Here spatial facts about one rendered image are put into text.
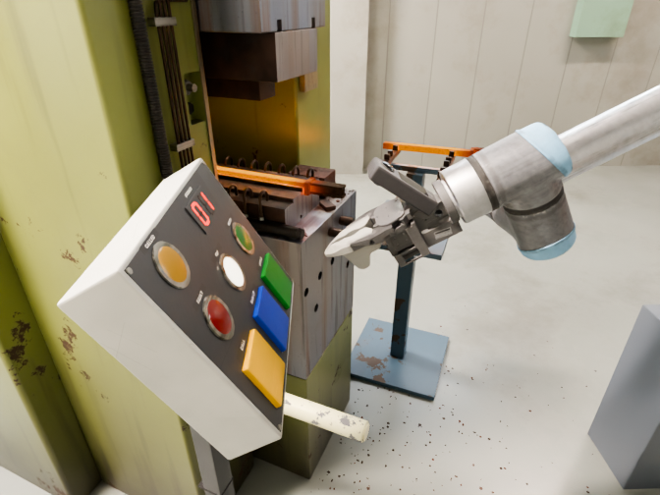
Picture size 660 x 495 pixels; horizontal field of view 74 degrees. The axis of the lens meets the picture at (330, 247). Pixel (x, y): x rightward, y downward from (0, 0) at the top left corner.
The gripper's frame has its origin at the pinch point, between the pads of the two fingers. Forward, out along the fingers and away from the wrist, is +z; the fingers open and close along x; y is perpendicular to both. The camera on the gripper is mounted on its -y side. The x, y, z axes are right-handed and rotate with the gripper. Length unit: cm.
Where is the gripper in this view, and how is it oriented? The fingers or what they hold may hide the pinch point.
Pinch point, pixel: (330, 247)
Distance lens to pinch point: 70.7
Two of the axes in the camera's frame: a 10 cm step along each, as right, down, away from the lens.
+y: 5.0, 7.5, 4.4
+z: -8.7, 4.5, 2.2
